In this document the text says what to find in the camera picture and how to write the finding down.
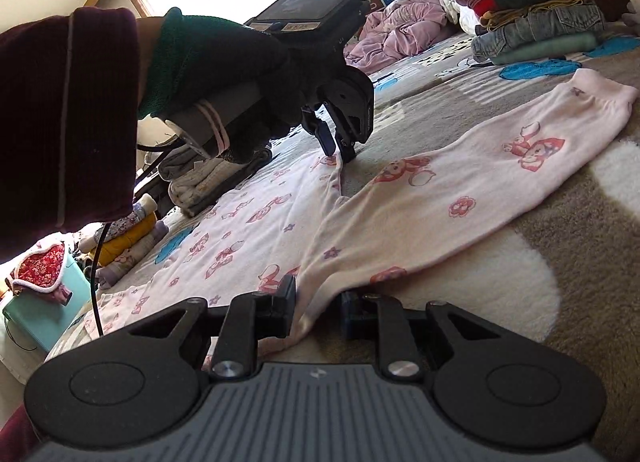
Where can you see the stack of grey folded clothes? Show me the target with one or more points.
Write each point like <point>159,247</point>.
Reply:
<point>200,187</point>

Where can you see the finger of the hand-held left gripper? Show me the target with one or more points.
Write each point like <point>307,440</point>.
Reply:
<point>324,136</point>
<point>346,149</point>

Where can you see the yellow folded garment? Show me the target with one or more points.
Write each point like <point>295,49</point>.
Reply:
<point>130,240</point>

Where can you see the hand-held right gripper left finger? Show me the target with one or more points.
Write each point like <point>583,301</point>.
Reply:
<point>282,307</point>

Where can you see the cartoon printed blanket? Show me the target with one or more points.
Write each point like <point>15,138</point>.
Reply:
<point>575,242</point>

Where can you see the red floral cloth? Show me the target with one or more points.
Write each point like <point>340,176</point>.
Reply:
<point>42,262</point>

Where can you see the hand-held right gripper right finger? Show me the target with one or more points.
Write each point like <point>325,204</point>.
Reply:
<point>352,317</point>

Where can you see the white purple-patterned folded garment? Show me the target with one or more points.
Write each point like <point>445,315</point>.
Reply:
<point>125,223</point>

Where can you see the mustard folded garment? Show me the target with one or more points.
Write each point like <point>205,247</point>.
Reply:
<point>550,4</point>

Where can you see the pink printed pants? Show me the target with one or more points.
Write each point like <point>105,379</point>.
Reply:
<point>400,202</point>

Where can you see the blue denim jeans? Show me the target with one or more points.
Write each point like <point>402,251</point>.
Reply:
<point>540,26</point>

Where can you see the teal storage box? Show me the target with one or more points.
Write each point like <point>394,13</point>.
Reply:
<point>45,317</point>

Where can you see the person's left hand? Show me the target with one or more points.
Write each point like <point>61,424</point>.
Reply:
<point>215,56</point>

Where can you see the green folded garment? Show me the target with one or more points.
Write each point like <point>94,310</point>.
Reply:
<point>550,49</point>

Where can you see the purple quilt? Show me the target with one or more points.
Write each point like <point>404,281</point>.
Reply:
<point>400,26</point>

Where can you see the lavender folded garment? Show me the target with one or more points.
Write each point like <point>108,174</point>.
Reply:
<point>125,263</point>

